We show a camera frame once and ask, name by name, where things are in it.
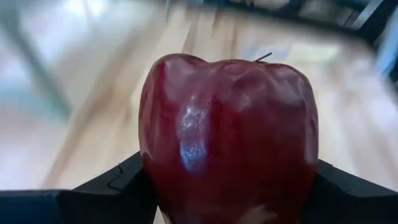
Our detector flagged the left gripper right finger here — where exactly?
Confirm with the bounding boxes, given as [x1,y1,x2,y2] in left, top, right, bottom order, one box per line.
[298,158,398,224]

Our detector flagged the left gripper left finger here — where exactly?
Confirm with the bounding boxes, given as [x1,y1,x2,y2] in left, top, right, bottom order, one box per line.
[0,151,160,224]

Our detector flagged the green perforated metal shelf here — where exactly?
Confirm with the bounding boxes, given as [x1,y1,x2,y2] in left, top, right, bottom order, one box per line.
[0,9,74,121]

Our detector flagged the dark red toy apple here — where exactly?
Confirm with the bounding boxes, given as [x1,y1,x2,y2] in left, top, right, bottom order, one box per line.
[138,52,320,224]

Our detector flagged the silver aluminium profile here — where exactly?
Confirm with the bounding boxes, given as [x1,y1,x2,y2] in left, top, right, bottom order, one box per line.
[374,18,398,78]

